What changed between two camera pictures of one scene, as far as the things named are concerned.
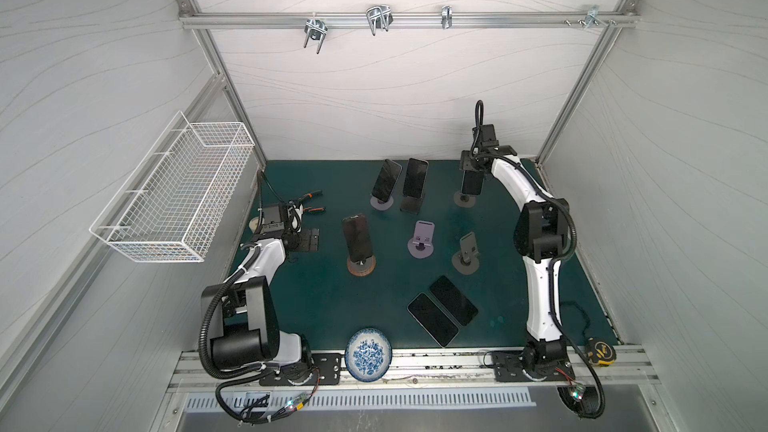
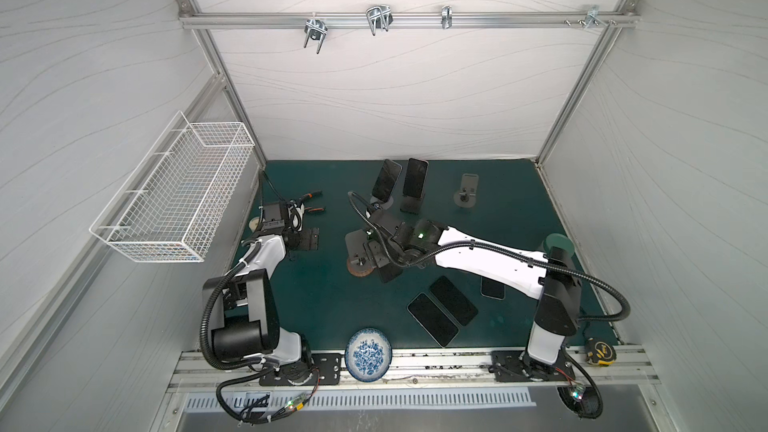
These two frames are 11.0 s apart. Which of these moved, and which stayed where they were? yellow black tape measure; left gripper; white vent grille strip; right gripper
Moved: right gripper
Stayed: white vent grille strip; left gripper; yellow black tape measure
